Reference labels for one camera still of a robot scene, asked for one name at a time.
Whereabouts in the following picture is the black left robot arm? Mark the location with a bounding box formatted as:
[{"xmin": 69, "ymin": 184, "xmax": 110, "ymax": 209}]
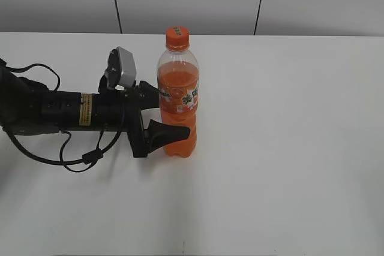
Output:
[{"xmin": 1, "ymin": 67, "xmax": 190, "ymax": 158}]

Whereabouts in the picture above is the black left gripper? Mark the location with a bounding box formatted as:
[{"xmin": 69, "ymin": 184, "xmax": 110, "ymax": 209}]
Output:
[{"xmin": 95, "ymin": 80, "xmax": 190, "ymax": 158}]

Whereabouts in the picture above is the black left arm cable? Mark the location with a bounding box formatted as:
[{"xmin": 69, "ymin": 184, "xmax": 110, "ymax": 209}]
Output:
[{"xmin": 0, "ymin": 63, "xmax": 124, "ymax": 173}]

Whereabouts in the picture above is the orange Mirinda soda bottle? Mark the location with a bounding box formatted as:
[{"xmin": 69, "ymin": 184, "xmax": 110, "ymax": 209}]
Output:
[{"xmin": 157, "ymin": 44, "xmax": 199, "ymax": 158}]

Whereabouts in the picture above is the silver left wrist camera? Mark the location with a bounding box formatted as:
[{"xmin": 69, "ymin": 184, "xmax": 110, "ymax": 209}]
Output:
[{"xmin": 104, "ymin": 46, "xmax": 137, "ymax": 90}]

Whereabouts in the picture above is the orange bottle cap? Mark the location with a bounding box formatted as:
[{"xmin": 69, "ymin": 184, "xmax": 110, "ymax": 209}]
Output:
[{"xmin": 166, "ymin": 26, "xmax": 190, "ymax": 52}]

